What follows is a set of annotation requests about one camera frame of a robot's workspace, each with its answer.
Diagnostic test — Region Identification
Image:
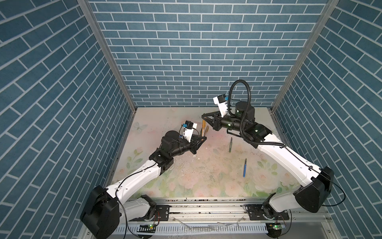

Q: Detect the brown pen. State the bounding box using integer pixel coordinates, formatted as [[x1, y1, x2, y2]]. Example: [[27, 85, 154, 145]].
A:
[[201, 120, 206, 136], [204, 126, 209, 136]]

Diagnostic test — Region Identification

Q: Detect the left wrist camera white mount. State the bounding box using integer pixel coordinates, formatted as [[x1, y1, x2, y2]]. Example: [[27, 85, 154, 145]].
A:
[[182, 120, 198, 142]]

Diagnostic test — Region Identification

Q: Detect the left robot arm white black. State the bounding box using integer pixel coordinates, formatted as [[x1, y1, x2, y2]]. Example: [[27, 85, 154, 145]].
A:
[[80, 130, 207, 239]]

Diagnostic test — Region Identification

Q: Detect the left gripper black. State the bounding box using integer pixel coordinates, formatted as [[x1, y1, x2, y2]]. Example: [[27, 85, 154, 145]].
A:
[[169, 134, 206, 158]]

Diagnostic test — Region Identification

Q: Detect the blue pen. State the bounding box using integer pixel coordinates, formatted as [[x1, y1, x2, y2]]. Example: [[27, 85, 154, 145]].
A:
[[243, 159, 247, 178]]

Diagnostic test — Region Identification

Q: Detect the aluminium mounting rail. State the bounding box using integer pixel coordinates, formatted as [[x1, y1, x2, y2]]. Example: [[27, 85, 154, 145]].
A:
[[119, 200, 331, 225]]

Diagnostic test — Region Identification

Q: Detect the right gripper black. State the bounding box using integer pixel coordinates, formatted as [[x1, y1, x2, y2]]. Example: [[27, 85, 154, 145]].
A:
[[202, 111, 246, 133]]

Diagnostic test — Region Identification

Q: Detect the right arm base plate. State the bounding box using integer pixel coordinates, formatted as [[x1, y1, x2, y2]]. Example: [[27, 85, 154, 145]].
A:
[[243, 204, 290, 221]]

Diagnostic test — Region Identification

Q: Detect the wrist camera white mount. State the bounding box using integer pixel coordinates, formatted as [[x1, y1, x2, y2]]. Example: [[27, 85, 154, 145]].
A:
[[213, 94, 228, 118], [182, 120, 198, 142]]

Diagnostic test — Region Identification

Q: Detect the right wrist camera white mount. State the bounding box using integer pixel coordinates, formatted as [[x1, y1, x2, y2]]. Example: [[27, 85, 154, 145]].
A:
[[213, 94, 228, 118]]

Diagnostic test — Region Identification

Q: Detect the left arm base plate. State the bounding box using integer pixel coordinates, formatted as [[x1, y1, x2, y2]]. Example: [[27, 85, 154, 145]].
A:
[[137, 205, 170, 222]]

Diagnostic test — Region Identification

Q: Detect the white perforated cable tray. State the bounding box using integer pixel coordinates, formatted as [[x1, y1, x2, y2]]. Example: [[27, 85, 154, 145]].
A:
[[112, 223, 268, 236]]

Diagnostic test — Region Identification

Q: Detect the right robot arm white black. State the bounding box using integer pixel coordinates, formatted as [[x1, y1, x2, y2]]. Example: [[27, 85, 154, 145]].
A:
[[202, 101, 334, 220]]

